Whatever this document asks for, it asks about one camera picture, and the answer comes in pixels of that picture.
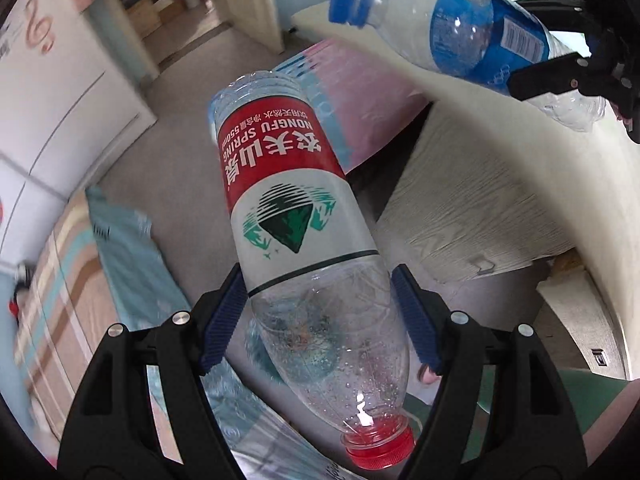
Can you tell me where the wood grain desk cabinet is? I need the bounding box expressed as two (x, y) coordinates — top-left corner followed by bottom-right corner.
(378, 104), (574, 283)

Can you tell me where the blue pink towel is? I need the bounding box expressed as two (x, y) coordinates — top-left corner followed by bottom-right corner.
(274, 39), (428, 172)

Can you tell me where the teal trash bin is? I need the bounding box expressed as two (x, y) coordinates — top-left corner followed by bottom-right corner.
(244, 316), (342, 385)

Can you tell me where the red label water bottle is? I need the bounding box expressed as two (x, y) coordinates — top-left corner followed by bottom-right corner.
(210, 70), (414, 470)

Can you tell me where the blue label water bottle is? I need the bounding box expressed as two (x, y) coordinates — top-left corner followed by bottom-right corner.
(327, 0), (608, 134)

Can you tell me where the purple storage bench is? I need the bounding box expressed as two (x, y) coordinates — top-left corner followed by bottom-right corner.
(347, 103), (433, 223)

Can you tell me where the white wardrobe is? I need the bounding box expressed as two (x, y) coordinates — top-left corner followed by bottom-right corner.
(1, 0), (156, 266)

